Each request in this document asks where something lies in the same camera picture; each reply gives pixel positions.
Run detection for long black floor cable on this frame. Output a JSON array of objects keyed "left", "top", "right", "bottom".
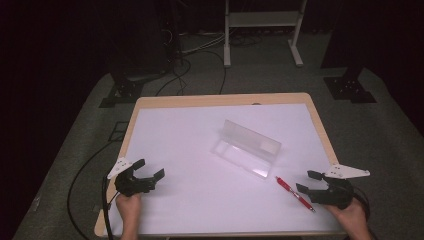
[{"left": 66, "top": 141, "right": 118, "bottom": 240}]

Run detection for white table mat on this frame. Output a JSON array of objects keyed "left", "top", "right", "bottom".
[{"left": 105, "top": 102, "right": 344, "bottom": 236}]

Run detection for black looped floor cable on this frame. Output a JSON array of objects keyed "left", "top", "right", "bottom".
[{"left": 154, "top": 49, "right": 228, "bottom": 98}]

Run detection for person's left hand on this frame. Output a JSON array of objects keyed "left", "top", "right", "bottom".
[{"left": 115, "top": 193, "right": 143, "bottom": 232}]

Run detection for white floor cables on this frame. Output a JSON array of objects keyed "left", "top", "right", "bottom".
[{"left": 179, "top": 30, "right": 228, "bottom": 56}]

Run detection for white metal stand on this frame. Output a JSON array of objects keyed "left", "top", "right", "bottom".
[{"left": 223, "top": 0, "right": 309, "bottom": 69}]

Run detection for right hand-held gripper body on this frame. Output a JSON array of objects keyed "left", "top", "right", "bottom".
[{"left": 309, "top": 163, "right": 371, "bottom": 211}]

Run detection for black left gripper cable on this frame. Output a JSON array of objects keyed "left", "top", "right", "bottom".
[{"left": 101, "top": 174, "right": 120, "bottom": 240}]

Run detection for person's right hand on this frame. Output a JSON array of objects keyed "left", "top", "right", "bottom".
[{"left": 324, "top": 199, "right": 370, "bottom": 233}]

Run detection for wooden table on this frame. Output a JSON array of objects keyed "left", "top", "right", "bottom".
[{"left": 93, "top": 92, "right": 348, "bottom": 239}]

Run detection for clear plastic pencil case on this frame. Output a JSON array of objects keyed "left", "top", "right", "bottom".
[{"left": 210, "top": 119, "right": 283, "bottom": 180}]

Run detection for red pen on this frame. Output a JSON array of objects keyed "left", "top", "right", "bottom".
[{"left": 274, "top": 176, "right": 317, "bottom": 214}]

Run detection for black stand base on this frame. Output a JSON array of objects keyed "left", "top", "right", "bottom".
[
  {"left": 322, "top": 65, "right": 378, "bottom": 105},
  {"left": 98, "top": 77, "right": 145, "bottom": 109}
]

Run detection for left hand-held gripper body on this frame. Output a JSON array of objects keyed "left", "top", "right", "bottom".
[{"left": 107, "top": 157, "right": 156, "bottom": 198}]

